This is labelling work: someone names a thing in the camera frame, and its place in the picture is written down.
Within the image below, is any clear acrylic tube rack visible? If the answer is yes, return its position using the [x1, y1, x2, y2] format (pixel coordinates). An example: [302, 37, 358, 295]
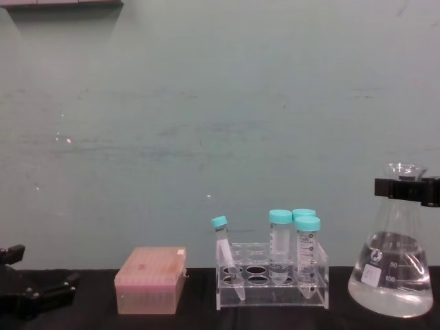
[215, 241, 330, 311]

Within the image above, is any black table cloth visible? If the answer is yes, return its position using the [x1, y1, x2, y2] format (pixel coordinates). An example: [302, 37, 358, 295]
[0, 265, 440, 330]

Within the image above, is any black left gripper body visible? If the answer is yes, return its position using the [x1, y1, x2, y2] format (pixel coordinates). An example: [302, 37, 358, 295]
[0, 271, 44, 321]

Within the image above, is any dark wall shelf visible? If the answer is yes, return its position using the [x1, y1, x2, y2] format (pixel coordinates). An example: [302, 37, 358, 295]
[0, 0, 125, 13]

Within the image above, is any pink pipette tip box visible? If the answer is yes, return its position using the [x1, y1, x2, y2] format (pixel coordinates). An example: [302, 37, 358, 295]
[114, 245, 188, 316]

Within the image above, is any wide teal-capped centrifuge tube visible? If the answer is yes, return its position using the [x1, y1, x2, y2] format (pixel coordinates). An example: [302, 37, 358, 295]
[268, 209, 293, 285]
[294, 216, 322, 301]
[291, 208, 317, 221]

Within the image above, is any glass conical flask with liquid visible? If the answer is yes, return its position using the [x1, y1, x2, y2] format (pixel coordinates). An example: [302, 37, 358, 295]
[347, 162, 435, 319]

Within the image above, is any slim teal-capped centrifuge tube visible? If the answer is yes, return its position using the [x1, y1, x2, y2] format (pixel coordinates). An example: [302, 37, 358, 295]
[210, 214, 248, 302]

